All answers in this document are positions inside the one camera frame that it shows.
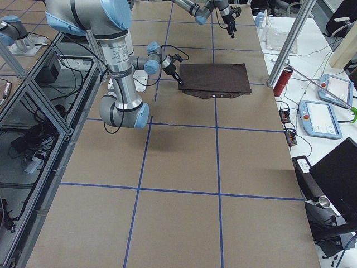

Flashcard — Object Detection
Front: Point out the near teach pendant tablet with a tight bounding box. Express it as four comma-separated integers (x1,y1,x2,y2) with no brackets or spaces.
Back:
298,100,342,140

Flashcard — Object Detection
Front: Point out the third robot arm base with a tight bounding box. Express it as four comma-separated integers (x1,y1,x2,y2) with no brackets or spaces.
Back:
1,15,47,56

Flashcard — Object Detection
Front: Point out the grey usb hub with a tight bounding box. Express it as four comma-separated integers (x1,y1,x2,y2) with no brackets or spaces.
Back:
278,109,291,124
284,130,297,147

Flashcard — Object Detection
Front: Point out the steel cup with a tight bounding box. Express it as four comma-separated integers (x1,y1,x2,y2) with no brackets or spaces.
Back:
313,196,331,209

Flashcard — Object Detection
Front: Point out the black box with label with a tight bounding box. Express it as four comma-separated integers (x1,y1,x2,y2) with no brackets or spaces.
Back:
292,156,325,200

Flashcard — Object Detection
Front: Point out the red water bottle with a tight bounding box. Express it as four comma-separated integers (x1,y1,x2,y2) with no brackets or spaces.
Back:
273,67,293,97

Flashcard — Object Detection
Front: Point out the teach pendant tablet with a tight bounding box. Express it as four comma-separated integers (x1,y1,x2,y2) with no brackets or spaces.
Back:
318,74,354,107
298,100,342,140

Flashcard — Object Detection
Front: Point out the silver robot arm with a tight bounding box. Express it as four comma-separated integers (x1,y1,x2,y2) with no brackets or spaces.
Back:
172,0,242,38
46,1,182,128

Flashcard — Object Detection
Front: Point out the right grey usb hub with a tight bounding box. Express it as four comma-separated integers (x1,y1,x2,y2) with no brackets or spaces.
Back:
284,130,297,147

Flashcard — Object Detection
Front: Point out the brown t-shirt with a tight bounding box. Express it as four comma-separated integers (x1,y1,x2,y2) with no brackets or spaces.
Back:
178,63,252,99

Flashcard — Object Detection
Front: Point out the aluminium frame post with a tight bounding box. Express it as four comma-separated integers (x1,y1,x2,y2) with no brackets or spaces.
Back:
267,0,316,87

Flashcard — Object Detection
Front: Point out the metal reacher grabber tool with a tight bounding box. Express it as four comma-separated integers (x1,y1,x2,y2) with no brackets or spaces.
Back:
285,63,357,123

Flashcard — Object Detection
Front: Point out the left grey usb hub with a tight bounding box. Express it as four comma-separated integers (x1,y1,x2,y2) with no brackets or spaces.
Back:
278,109,291,124

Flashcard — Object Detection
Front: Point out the brown paper table cover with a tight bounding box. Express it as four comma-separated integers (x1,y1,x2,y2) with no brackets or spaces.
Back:
27,2,320,267

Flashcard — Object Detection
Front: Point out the black monitor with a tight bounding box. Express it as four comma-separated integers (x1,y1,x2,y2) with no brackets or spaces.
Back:
310,137,356,222

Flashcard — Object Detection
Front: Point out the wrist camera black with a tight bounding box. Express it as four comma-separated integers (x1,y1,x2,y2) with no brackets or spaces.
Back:
230,7,242,17
169,54,184,63

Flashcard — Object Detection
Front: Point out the far teach pendant tablet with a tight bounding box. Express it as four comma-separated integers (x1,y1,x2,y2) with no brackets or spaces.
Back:
318,74,354,107

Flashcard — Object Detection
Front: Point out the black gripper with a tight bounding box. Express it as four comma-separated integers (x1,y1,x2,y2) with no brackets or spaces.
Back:
221,13,237,39
163,63,183,85

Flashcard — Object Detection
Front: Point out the clear plastic bag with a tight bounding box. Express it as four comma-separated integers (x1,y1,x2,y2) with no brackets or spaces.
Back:
266,27,289,51

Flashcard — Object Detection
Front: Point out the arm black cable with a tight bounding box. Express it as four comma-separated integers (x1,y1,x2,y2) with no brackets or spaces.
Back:
103,44,190,135

